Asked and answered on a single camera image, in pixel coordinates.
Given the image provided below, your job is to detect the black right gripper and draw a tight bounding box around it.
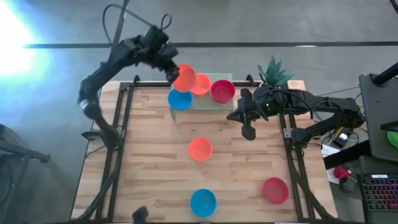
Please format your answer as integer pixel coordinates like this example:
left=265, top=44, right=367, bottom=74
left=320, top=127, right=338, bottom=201
left=226, top=88, right=280, bottom=141

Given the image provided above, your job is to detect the small red object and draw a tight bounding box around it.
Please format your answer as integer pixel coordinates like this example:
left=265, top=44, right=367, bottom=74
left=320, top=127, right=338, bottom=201
left=333, top=167, right=351, bottom=180

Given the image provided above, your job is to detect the green round object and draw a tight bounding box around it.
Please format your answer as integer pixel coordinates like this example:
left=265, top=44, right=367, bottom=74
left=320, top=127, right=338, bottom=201
left=387, top=130, right=398, bottom=149

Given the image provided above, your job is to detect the person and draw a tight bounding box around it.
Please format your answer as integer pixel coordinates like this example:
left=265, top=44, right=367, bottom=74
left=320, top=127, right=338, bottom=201
left=131, top=205, right=149, bottom=224

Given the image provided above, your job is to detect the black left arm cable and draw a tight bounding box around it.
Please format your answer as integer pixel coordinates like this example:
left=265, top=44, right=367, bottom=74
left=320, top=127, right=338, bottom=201
left=101, top=3, right=173, bottom=45

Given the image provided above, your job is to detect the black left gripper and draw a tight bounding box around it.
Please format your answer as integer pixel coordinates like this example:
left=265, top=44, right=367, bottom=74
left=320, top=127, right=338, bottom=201
left=144, top=26, right=180, bottom=83

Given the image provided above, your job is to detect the small dark grey object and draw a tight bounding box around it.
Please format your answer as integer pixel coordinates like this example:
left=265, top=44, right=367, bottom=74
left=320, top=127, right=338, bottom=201
left=338, top=179, right=357, bottom=192

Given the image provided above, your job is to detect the green artificial plant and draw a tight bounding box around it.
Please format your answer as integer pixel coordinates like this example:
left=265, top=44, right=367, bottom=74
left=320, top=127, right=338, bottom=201
left=257, top=55, right=294, bottom=88

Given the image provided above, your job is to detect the black metal bar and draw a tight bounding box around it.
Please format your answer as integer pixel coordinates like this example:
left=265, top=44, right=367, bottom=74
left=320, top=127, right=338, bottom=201
left=323, top=144, right=373, bottom=170

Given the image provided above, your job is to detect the dark metal stand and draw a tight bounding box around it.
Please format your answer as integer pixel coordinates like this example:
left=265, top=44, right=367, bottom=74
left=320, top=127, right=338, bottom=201
left=0, top=124, right=52, bottom=224

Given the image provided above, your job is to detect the green perforated metal shelf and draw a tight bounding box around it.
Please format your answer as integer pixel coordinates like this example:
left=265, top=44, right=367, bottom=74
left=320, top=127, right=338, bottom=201
left=169, top=73, right=235, bottom=121

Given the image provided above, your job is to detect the dark grey computer case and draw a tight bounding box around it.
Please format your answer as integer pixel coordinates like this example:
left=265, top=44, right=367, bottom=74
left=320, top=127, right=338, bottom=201
left=359, top=73, right=398, bottom=162

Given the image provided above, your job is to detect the black stand pole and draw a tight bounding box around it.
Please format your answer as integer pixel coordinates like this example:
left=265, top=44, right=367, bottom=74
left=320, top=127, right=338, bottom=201
left=372, top=62, right=398, bottom=87

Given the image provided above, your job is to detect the black laptop backlit keyboard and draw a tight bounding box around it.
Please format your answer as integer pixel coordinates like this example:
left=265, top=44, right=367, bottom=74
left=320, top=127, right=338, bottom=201
left=356, top=174, right=398, bottom=224

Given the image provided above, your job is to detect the orange plastic mini bowl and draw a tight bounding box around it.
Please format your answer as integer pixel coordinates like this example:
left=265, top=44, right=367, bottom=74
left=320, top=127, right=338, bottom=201
left=188, top=137, right=213, bottom=162
left=191, top=73, right=213, bottom=96
left=173, top=63, right=198, bottom=93

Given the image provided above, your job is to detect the small silver device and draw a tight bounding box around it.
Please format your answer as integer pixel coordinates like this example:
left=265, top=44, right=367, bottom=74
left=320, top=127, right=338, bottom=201
left=334, top=132, right=349, bottom=147

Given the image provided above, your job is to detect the black aluminium table frame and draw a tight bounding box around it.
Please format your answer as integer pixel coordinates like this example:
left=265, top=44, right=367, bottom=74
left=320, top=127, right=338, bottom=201
left=74, top=74, right=339, bottom=222

